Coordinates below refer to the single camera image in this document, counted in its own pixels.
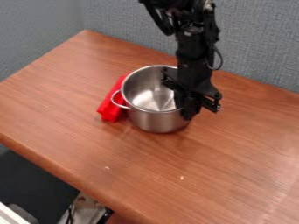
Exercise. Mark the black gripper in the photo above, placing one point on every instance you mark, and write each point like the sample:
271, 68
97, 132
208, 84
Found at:
190, 82

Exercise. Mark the red plastic block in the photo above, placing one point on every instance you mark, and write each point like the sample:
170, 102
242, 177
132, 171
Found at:
108, 110

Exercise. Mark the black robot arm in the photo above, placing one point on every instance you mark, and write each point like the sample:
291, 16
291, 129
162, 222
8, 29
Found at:
188, 19

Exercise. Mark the white object bottom left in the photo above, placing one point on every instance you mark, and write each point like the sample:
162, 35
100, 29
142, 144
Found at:
9, 217

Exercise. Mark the grey bag under table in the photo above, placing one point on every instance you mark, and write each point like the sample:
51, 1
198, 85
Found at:
84, 211

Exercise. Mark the stainless steel pot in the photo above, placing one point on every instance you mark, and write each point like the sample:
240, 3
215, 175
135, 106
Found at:
148, 101

